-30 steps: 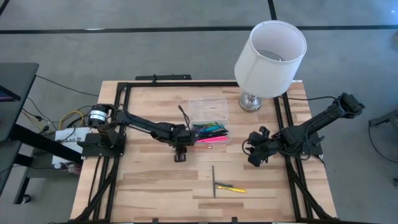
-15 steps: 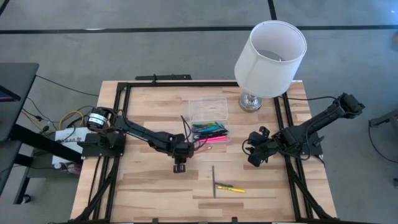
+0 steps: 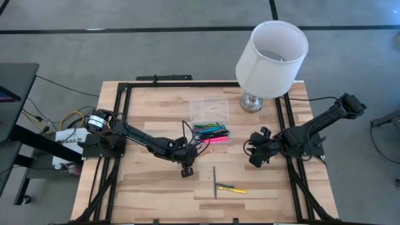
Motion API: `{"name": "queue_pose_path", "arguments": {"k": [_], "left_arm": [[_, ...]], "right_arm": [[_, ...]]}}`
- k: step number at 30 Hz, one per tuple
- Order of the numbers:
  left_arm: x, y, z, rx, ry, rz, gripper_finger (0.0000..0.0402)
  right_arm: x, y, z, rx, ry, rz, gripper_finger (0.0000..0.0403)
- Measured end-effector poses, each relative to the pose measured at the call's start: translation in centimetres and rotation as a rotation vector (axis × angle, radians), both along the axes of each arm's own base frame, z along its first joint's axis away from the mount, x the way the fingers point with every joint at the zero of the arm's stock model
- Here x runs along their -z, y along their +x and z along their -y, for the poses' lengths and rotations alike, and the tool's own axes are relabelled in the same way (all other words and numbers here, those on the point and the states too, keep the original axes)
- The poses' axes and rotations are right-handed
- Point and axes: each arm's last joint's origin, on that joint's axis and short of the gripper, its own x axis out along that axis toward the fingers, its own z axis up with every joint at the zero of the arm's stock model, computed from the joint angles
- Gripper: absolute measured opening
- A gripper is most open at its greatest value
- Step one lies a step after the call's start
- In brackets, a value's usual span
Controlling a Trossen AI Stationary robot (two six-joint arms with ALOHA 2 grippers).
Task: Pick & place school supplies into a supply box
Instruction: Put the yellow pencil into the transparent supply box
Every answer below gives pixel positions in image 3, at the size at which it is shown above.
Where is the black floor cable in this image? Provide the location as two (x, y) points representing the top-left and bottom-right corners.
(35, 74), (101, 98)

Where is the black desk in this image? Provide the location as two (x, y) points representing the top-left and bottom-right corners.
(0, 62), (85, 207)

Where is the white shade table lamp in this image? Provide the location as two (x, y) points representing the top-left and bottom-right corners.
(235, 20), (309, 113)

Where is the black aluminium table frame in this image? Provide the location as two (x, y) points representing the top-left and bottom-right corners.
(70, 74), (337, 225)

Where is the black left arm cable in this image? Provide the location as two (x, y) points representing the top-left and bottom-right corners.
(182, 120), (212, 156)

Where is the yellow highlighter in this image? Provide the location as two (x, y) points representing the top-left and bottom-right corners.
(217, 186), (249, 194)

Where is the grey marker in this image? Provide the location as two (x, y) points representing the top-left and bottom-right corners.
(212, 166), (218, 200)

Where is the white printed paper sheet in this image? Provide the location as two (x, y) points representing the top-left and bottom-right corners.
(52, 127), (91, 167)

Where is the clear plastic supply box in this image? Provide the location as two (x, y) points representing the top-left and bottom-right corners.
(189, 97), (233, 145)

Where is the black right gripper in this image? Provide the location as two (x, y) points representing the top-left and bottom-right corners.
(244, 132), (278, 169)

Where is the yellow cable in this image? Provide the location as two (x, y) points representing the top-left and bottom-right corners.
(58, 109), (86, 129)

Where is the dark laptop screen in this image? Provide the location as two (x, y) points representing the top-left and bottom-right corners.
(0, 86), (22, 103)

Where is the black pen with scale print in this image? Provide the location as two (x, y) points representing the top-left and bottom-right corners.
(199, 130), (231, 139)

